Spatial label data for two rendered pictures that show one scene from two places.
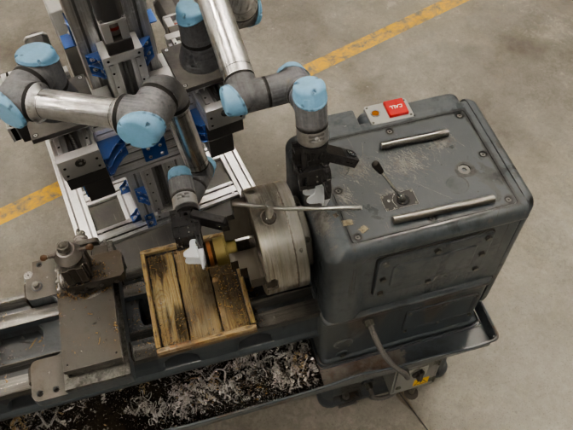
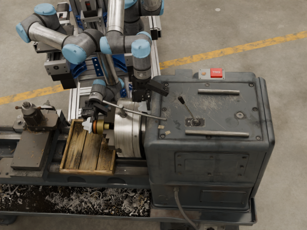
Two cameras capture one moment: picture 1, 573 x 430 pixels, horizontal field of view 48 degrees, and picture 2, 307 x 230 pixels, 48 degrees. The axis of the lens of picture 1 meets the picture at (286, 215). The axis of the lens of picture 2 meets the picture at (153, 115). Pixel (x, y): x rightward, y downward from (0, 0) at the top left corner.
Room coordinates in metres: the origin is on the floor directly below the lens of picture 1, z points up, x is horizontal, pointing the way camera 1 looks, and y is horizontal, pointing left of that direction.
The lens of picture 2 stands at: (0.05, -0.50, 2.57)
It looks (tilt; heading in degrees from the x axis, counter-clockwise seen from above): 52 degrees down; 23
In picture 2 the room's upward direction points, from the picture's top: 7 degrees counter-clockwise
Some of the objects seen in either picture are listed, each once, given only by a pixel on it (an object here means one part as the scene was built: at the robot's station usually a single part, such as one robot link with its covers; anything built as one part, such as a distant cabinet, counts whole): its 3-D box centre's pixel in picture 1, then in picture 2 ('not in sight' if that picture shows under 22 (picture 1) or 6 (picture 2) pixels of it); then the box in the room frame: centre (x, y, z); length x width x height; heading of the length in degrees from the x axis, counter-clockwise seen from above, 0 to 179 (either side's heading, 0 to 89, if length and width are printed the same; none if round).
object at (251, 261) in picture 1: (252, 270); (113, 140); (0.89, 0.10, 1.09); 0.12 x 0.11 x 0.05; 14
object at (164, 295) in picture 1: (196, 290); (92, 145); (0.94, 0.29, 0.89); 0.36 x 0.30 x 0.04; 14
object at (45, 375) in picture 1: (76, 318); (30, 143); (0.86, 0.65, 0.90); 0.47 x 0.30 x 0.06; 14
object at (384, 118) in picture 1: (387, 117); (211, 77); (1.31, -0.31, 1.23); 0.13 x 0.08 x 0.05; 104
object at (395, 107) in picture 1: (396, 108); (216, 73); (1.32, -0.34, 1.26); 0.06 x 0.06 x 0.02; 14
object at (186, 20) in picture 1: (197, 18); (130, 6); (1.68, 0.26, 1.33); 0.13 x 0.12 x 0.14; 106
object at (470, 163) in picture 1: (397, 205); (205, 128); (1.11, -0.34, 1.06); 0.59 x 0.48 x 0.39; 104
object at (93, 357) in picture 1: (86, 302); (36, 136); (0.88, 0.60, 0.95); 0.43 x 0.17 x 0.05; 14
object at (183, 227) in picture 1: (187, 226); (91, 110); (1.05, 0.29, 1.08); 0.12 x 0.09 x 0.08; 12
